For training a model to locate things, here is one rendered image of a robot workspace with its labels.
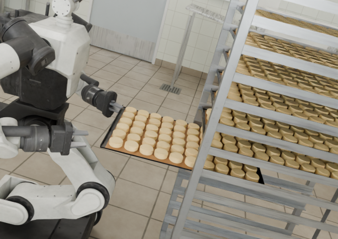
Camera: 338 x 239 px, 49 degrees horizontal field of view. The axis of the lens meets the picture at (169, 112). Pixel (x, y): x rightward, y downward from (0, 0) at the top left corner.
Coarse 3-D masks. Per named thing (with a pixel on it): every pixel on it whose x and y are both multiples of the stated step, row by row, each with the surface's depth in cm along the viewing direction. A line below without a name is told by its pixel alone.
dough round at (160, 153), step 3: (156, 150) 132; (159, 150) 133; (162, 150) 134; (165, 150) 134; (156, 153) 131; (159, 153) 131; (162, 153) 132; (165, 153) 132; (156, 156) 132; (159, 156) 131; (162, 156) 131; (165, 156) 132; (162, 159) 132
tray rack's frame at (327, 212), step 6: (312, 186) 175; (336, 192) 152; (336, 198) 151; (294, 210) 182; (300, 210) 180; (330, 210) 153; (324, 216) 156; (324, 222) 155; (168, 228) 194; (288, 228) 185; (162, 234) 188; (168, 234) 189
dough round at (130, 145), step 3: (126, 141) 133; (129, 141) 134; (132, 141) 134; (126, 144) 131; (129, 144) 132; (132, 144) 132; (135, 144) 133; (126, 147) 131; (129, 147) 131; (132, 147) 131; (135, 147) 131; (129, 150) 131; (132, 150) 131; (135, 150) 132
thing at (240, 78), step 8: (232, 80) 116; (240, 80) 115; (248, 80) 115; (256, 80) 115; (264, 80) 115; (264, 88) 116; (272, 88) 116; (280, 88) 115; (288, 88) 115; (296, 96) 116; (304, 96) 116; (312, 96) 115; (320, 96) 115; (320, 104) 116; (328, 104) 116; (336, 104) 116
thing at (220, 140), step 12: (216, 132) 139; (216, 144) 128; (228, 144) 131; (240, 144) 134; (252, 144) 141; (264, 144) 142; (252, 156) 132; (264, 156) 129; (276, 156) 132; (288, 156) 134; (300, 156) 137; (300, 168) 131; (312, 168) 130; (324, 168) 138; (336, 168) 136
